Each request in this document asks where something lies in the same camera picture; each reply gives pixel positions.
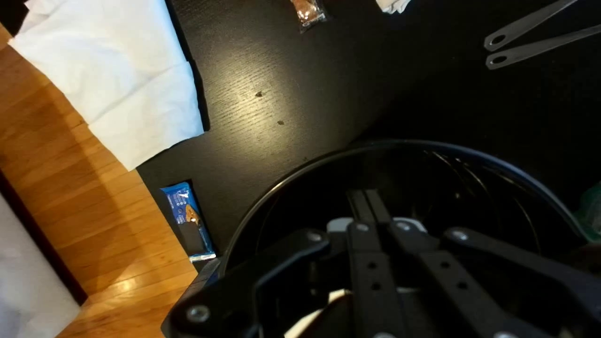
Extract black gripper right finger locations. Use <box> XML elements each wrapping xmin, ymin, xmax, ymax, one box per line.
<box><xmin>366</xmin><ymin>189</ymin><xmax>601</xmax><ymax>338</ymax></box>

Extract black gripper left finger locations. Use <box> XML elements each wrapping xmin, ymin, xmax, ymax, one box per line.
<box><xmin>163</xmin><ymin>189</ymin><xmax>407</xmax><ymax>338</ymax></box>

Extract white paper napkin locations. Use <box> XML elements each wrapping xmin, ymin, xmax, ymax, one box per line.
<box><xmin>283</xmin><ymin>288</ymin><xmax>345</xmax><ymax>338</ymax></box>

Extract black bin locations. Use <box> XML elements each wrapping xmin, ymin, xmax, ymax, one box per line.
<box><xmin>225</xmin><ymin>138</ymin><xmax>591</xmax><ymax>268</ymax></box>

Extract blue snack bar wrapper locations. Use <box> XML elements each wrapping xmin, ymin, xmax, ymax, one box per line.
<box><xmin>161</xmin><ymin>181</ymin><xmax>217</xmax><ymax>262</ymax></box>

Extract metal tongs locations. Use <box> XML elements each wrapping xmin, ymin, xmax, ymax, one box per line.
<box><xmin>482</xmin><ymin>0</ymin><xmax>601</xmax><ymax>70</ymax></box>

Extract white cloth at table edge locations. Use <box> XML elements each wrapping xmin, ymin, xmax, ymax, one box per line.
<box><xmin>9</xmin><ymin>0</ymin><xmax>204</xmax><ymax>170</ymax></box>

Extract small brown snack wrapper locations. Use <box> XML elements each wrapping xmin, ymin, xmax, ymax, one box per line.
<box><xmin>289</xmin><ymin>0</ymin><xmax>326</xmax><ymax>27</ymax></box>

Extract large white folded cloth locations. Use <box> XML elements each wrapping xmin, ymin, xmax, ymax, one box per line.
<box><xmin>375</xmin><ymin>0</ymin><xmax>411</xmax><ymax>14</ymax></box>

